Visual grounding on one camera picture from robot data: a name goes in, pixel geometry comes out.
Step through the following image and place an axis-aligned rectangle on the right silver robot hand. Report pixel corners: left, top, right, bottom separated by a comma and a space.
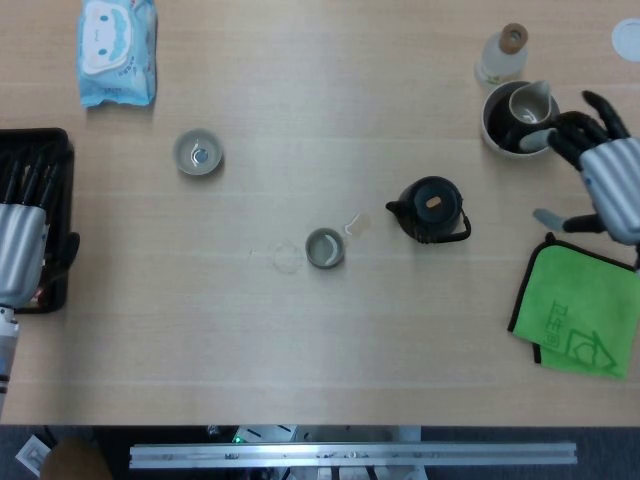
519, 89, 640, 246

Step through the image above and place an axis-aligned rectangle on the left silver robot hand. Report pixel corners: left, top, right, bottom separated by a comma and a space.
0, 134, 81, 305

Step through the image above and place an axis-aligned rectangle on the black teapot with handle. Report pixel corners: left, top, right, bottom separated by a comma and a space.
384, 174, 473, 245

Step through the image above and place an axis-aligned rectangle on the small dark grey teacup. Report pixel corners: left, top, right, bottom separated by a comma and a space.
305, 227, 346, 271

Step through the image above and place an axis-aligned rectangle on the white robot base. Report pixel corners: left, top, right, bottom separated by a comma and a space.
207, 424, 426, 480

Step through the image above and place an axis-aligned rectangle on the black plastic tray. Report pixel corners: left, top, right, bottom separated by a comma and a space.
0, 127, 76, 315

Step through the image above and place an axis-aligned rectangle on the dark pitcher beige inside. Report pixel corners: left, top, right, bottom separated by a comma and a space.
499, 78, 555, 152

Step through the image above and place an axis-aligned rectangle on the green microfiber cloth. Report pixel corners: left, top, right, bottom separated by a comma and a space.
507, 232, 640, 382

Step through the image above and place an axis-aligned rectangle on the white bowl black inside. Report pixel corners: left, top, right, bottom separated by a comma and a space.
480, 80, 562, 160

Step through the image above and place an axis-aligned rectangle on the glass bottle wooden stopper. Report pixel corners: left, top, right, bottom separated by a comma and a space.
473, 22, 530, 90

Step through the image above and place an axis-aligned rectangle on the wide grey tea bowl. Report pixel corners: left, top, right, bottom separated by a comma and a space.
172, 128, 225, 177

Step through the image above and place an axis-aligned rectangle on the white floor socket box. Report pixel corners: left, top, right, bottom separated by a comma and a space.
14, 434, 51, 476

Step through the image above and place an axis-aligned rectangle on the brown rounded object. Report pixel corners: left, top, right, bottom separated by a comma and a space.
40, 437, 114, 480

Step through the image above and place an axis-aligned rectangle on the blue wet wipes pack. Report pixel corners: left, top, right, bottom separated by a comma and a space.
75, 0, 159, 110

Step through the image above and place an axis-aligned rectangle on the aluminium profile rail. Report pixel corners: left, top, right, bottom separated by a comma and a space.
128, 440, 579, 470

